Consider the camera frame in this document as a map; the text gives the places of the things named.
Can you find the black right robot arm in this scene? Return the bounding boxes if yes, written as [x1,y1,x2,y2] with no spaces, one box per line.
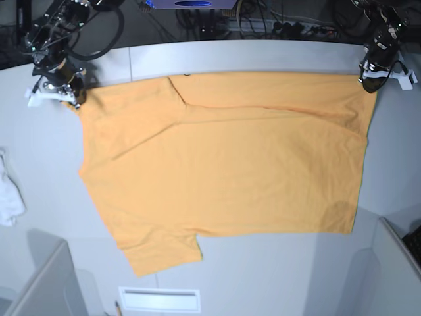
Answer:
[16,1,125,109]

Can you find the grey right partition panel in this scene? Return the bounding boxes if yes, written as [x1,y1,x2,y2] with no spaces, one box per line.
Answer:
[368,217,420,315]

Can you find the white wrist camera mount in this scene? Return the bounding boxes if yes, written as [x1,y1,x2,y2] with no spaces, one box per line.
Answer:
[24,83,77,107]
[357,62,418,91]

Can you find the grey left partition panel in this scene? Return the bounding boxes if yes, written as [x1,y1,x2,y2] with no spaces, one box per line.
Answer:
[1,238,89,315]

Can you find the yellow T-shirt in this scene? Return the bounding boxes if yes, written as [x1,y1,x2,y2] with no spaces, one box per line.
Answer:
[76,72,377,277]

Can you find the power strip with plugs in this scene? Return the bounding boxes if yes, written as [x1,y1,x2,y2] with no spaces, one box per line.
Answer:
[225,17,334,36]

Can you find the black keyboard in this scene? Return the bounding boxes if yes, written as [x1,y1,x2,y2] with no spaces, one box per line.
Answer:
[403,226,421,263]

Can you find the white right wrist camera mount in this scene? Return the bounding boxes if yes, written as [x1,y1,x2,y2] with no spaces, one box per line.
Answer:
[24,83,77,107]

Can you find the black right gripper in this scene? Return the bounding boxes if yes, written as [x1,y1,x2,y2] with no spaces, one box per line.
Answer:
[32,59,87,109]

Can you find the blue grey device box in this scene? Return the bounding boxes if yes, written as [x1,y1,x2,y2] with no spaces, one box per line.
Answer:
[144,0,237,10]

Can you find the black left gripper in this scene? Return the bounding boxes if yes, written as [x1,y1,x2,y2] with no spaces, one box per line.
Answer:
[358,52,400,93]

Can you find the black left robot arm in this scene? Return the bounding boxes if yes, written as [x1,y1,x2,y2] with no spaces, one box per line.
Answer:
[353,1,417,93]

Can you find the grey partition panel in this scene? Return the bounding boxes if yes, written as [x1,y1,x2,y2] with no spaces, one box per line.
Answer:
[1,238,89,315]
[368,217,420,315]

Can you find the pencil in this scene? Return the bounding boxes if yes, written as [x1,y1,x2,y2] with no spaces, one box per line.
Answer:
[114,301,122,316]

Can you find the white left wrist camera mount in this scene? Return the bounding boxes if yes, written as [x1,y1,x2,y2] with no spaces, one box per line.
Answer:
[357,62,418,91]

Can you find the white crumpled cloth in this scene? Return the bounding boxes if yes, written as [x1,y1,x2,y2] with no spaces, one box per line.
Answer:
[1,148,26,227]

